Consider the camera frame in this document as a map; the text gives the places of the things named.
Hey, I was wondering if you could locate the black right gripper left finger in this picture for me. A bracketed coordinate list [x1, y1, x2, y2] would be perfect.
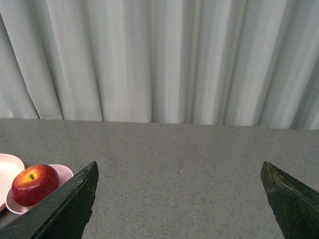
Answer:
[0, 161, 99, 239]

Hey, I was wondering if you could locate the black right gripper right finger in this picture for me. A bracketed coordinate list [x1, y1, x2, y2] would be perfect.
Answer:
[261, 161, 319, 239]

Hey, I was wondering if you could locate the pale pink bowl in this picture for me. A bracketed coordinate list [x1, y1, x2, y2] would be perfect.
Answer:
[5, 164, 73, 215]

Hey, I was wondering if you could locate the red apple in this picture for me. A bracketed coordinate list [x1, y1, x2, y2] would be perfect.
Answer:
[11, 164, 59, 207]

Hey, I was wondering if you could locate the pink round plate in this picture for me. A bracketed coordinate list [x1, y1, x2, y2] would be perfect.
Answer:
[0, 153, 25, 211]

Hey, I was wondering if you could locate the grey-white curtain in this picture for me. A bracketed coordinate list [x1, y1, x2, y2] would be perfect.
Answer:
[0, 0, 319, 129]

